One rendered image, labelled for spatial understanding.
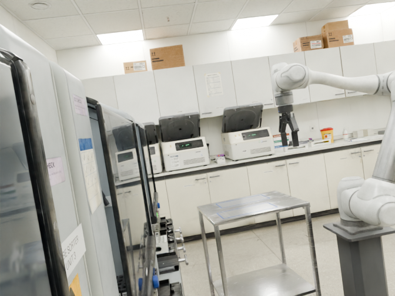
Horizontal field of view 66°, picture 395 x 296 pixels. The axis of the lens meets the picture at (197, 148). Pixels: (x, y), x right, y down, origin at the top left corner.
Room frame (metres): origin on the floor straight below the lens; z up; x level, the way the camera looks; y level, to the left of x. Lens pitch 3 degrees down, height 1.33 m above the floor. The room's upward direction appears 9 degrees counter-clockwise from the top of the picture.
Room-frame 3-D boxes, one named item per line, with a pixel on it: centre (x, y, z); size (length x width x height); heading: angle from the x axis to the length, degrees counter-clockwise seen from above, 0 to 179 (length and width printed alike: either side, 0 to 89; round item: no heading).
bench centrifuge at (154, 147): (3.96, 0.76, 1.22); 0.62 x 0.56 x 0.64; 5
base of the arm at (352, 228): (1.64, -0.78, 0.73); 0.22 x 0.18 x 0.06; 6
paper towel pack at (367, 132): (4.52, -2.46, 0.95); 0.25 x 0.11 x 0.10; 92
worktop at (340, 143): (4.12, -0.71, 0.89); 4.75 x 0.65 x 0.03; 96
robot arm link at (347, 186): (1.61, -0.79, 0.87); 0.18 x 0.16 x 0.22; 0
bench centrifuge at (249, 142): (4.12, -0.66, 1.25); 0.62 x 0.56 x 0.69; 6
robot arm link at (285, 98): (1.58, -0.48, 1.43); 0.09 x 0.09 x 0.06
